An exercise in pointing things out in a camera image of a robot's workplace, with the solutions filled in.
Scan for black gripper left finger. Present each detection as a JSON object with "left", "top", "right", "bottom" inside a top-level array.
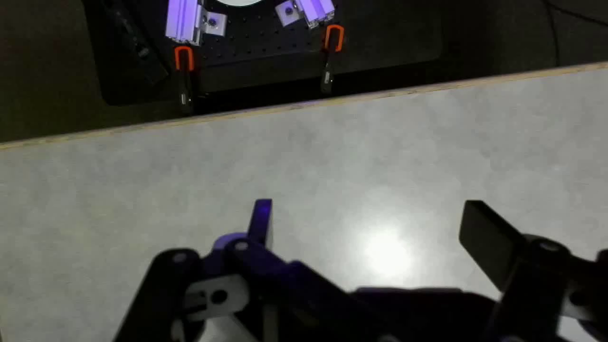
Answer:
[{"left": 112, "top": 198, "right": 347, "bottom": 342}]

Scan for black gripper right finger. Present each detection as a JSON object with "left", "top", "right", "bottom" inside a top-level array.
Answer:
[{"left": 457, "top": 200, "right": 608, "bottom": 342}]

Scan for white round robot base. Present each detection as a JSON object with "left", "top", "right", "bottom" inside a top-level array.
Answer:
[{"left": 216, "top": 0, "right": 265, "bottom": 10}]

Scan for purple white left part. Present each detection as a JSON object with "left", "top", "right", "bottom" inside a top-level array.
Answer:
[{"left": 163, "top": 0, "right": 205, "bottom": 48}]

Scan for short aluminium extrusion profile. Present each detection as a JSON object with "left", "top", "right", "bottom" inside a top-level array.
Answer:
[{"left": 294, "top": 0, "right": 336, "bottom": 31}]

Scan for orange handled clamp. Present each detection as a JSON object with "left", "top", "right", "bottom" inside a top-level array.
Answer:
[
  {"left": 319, "top": 24, "right": 345, "bottom": 96},
  {"left": 172, "top": 45, "right": 195, "bottom": 109}
]

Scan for silver corner bracket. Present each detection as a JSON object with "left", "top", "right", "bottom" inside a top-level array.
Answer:
[
  {"left": 275, "top": 0, "right": 305, "bottom": 29},
  {"left": 201, "top": 10, "right": 229, "bottom": 39}
]

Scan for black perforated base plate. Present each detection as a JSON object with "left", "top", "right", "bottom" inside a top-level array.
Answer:
[{"left": 83, "top": 0, "right": 446, "bottom": 109}]

